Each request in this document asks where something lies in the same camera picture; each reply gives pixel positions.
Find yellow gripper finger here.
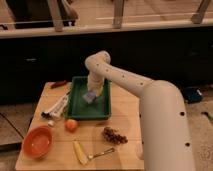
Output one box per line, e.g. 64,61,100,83
96,87,103,98

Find blue sponge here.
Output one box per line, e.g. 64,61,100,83
83,91,96,104

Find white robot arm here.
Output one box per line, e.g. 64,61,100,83
85,51,196,171

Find green plastic tray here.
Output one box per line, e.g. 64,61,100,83
66,76,111,121

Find dark red marker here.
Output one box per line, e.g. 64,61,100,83
50,80,67,89

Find bunch of dark grapes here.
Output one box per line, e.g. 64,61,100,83
102,127,128,145

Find orange fruit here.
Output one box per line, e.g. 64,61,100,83
65,119,78,132

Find white tube with black cap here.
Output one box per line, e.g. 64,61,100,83
41,93,69,119

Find wooden table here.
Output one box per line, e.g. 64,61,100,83
15,84,144,171

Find small white garlic piece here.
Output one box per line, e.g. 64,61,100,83
48,121,54,127

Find orange bowl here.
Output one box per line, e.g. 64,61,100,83
22,126,53,159

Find white window frame rail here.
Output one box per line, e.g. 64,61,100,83
0,0,213,39

